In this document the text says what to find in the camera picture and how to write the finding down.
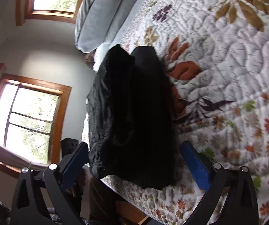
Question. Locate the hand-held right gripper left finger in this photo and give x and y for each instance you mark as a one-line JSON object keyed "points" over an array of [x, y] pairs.
{"points": [[74, 161]]}

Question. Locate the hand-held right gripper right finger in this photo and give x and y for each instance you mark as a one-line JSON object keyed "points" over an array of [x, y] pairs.
{"points": [[196, 166]]}

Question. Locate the black pants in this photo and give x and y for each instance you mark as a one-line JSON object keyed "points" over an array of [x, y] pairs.
{"points": [[136, 121]]}

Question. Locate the black perforated object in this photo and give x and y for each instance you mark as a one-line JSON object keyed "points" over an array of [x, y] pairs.
{"points": [[69, 145]]}

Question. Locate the large wooden framed window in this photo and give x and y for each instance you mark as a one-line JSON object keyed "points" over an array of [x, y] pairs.
{"points": [[31, 121]]}

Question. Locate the pile of clothes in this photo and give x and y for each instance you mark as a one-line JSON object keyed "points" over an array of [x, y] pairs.
{"points": [[88, 57]]}

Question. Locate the floral quilted bedspread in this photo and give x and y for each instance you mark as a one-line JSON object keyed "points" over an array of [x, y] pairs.
{"points": [[218, 63]]}

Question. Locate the grey pillow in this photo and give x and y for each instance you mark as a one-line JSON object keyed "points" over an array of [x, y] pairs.
{"points": [[94, 16]]}

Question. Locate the folded grey blanket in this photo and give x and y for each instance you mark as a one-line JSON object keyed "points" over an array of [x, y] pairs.
{"points": [[122, 16]]}

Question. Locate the dark wooden bed frame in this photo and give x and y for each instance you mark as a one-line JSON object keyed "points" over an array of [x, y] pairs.
{"points": [[129, 209]]}

